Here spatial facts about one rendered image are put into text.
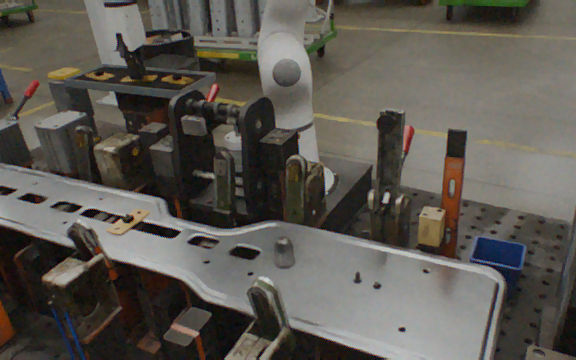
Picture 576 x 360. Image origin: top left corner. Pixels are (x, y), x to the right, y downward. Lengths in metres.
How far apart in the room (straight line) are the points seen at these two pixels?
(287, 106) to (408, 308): 0.67
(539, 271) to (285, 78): 0.75
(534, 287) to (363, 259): 0.57
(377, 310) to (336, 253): 0.14
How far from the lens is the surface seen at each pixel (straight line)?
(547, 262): 1.39
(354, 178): 1.43
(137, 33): 1.28
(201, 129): 1.00
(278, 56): 1.17
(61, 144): 1.27
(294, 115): 1.28
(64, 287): 0.84
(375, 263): 0.82
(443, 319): 0.74
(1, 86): 5.63
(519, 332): 1.18
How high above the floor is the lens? 1.51
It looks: 29 degrees down
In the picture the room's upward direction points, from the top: 5 degrees counter-clockwise
